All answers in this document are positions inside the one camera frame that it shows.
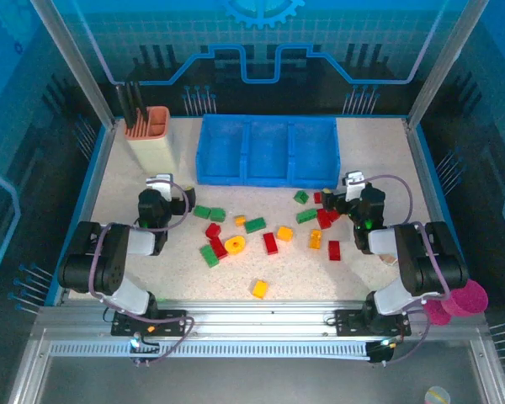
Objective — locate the red lego brick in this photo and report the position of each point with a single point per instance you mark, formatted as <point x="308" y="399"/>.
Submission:
<point x="212" y="231"/>
<point x="334" y="250"/>
<point x="271" y="243"/>
<point x="334" y="216"/>
<point x="219" y="248"/>
<point x="324" y="221"/>
<point x="318" y="198"/>

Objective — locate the small green lego brick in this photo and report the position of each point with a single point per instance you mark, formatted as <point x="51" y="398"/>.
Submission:
<point x="301" y="197"/>

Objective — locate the long orange lego brick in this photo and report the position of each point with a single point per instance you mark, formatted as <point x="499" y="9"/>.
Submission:
<point x="315" y="239"/>

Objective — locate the small yellow lego brick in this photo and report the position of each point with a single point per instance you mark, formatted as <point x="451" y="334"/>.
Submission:
<point x="240" y="220"/>

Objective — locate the yellow round lego piece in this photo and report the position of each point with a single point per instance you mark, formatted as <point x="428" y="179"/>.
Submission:
<point x="229" y="248"/>

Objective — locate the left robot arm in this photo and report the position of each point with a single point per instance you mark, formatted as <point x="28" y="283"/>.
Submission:
<point x="118" y="269"/>

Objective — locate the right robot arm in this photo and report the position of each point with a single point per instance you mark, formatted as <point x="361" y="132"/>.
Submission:
<point x="408" y="261"/>

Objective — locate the cream and pink utensil holder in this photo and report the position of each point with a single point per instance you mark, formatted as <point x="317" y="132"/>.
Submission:
<point x="155" y="147"/>

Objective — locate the small magenta foam cylinder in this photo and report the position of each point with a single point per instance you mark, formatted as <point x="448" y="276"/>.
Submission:
<point x="437" y="313"/>

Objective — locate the black base electronics box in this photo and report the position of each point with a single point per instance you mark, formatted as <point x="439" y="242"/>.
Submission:
<point x="136" y="343"/>
<point x="381" y="351"/>

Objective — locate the pink cup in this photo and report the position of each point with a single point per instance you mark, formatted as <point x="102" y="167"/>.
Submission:
<point x="467" y="299"/>

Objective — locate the pale round disc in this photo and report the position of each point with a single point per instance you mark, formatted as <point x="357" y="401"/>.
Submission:
<point x="437" y="395"/>

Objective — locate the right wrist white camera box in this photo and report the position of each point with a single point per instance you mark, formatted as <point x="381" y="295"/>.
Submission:
<point x="355" y="185"/>

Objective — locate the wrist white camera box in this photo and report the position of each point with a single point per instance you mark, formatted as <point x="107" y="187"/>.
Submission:
<point x="162" y="183"/>
<point x="355" y="185"/>

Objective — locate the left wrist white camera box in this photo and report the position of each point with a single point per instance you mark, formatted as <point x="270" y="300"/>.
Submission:
<point x="162" y="183"/>

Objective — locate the table side rail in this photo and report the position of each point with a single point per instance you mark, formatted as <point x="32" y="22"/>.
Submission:
<point x="91" y="198"/>
<point x="428" y="189"/>

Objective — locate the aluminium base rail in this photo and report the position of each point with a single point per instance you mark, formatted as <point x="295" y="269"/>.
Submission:
<point x="256" y="320"/>

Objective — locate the aluminium frame post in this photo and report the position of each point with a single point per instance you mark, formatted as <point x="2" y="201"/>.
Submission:
<point x="445" y="63"/>
<point x="76" y="63"/>

